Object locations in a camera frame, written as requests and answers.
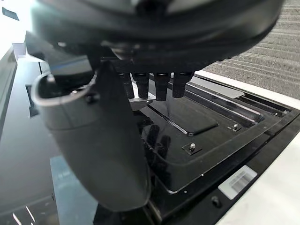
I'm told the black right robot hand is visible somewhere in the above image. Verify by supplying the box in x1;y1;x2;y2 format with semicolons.
25;0;285;212

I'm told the white dishwasher door, black liner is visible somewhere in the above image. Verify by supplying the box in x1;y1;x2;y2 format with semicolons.
93;69;300;225

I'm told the white barcode label sticker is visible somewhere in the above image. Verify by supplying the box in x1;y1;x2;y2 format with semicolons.
217;165;258;200

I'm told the dark rectangular ceiling fixture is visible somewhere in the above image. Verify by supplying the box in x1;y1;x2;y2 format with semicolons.
1;7;20;21

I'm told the silver metal latch bracket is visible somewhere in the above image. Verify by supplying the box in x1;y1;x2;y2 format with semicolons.
128;96;157;111

